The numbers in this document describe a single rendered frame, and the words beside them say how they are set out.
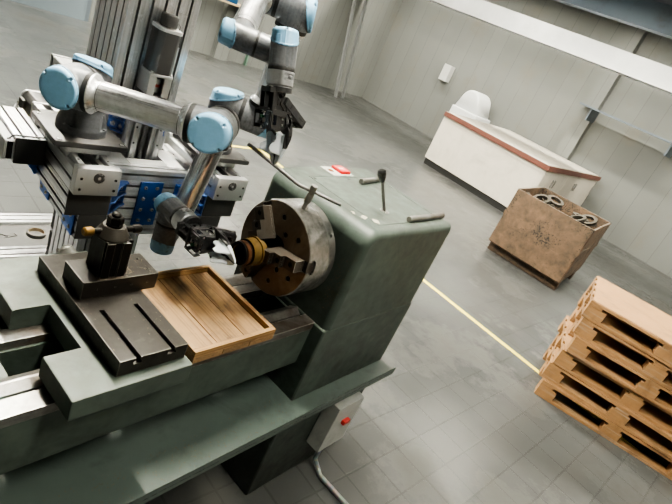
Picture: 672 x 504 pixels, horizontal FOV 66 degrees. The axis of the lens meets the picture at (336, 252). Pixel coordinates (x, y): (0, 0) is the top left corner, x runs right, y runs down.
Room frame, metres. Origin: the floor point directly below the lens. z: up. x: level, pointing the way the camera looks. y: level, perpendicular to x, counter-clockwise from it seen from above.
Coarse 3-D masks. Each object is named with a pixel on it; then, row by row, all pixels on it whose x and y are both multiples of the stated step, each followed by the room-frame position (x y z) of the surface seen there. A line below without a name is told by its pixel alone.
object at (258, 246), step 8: (240, 240) 1.38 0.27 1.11; (248, 240) 1.39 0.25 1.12; (256, 240) 1.41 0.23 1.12; (232, 248) 1.38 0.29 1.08; (240, 248) 1.42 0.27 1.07; (248, 248) 1.36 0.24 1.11; (256, 248) 1.38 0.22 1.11; (264, 248) 1.42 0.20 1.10; (240, 256) 1.41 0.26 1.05; (248, 256) 1.36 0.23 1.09; (256, 256) 1.38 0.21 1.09; (240, 264) 1.36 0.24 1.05; (248, 264) 1.38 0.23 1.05; (256, 264) 1.40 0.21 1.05
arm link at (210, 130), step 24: (48, 72) 1.33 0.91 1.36; (72, 72) 1.36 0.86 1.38; (48, 96) 1.33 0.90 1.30; (72, 96) 1.33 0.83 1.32; (96, 96) 1.37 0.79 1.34; (120, 96) 1.38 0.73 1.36; (144, 96) 1.41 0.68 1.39; (144, 120) 1.39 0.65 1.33; (168, 120) 1.40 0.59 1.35; (192, 120) 1.38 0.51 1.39; (216, 120) 1.40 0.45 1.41; (192, 144) 1.39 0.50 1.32; (216, 144) 1.40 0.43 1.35
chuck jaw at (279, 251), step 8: (272, 248) 1.44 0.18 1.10; (280, 248) 1.46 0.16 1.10; (264, 256) 1.40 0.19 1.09; (272, 256) 1.41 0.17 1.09; (280, 256) 1.40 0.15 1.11; (288, 256) 1.42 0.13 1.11; (296, 256) 1.44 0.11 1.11; (280, 264) 1.40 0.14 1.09; (288, 264) 1.40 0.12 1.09; (296, 264) 1.39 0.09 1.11; (304, 264) 1.42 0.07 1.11; (312, 264) 1.44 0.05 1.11; (296, 272) 1.40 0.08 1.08; (304, 272) 1.42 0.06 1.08
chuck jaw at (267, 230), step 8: (256, 208) 1.51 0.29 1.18; (264, 208) 1.50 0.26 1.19; (256, 216) 1.50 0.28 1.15; (264, 216) 1.49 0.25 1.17; (272, 216) 1.51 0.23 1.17; (256, 224) 1.47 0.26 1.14; (264, 224) 1.47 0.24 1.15; (272, 224) 1.50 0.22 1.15; (248, 232) 1.45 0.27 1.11; (256, 232) 1.44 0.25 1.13; (264, 232) 1.46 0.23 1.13; (272, 232) 1.49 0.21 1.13
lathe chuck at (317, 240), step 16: (272, 208) 1.53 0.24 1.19; (288, 208) 1.49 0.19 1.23; (288, 224) 1.48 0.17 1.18; (304, 224) 1.45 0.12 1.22; (320, 224) 1.51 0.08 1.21; (272, 240) 1.55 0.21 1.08; (288, 240) 1.47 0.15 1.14; (304, 240) 1.44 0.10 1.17; (320, 240) 1.47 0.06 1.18; (304, 256) 1.43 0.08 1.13; (320, 256) 1.46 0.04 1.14; (272, 272) 1.48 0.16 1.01; (288, 272) 1.44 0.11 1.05; (320, 272) 1.47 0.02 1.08; (272, 288) 1.46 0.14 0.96; (288, 288) 1.43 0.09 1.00; (304, 288) 1.46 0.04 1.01
